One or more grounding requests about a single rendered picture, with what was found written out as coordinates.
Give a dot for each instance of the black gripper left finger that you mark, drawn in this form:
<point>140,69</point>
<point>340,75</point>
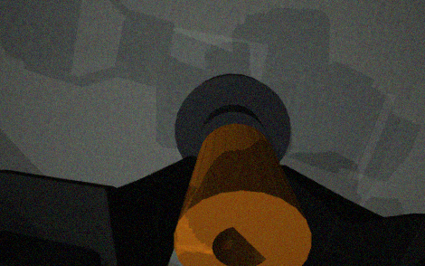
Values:
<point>132,225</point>

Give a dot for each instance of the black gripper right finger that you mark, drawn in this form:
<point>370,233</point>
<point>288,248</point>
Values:
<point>347,234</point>

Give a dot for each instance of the orange knob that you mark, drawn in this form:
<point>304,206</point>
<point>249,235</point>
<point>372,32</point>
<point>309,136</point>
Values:
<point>239,208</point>

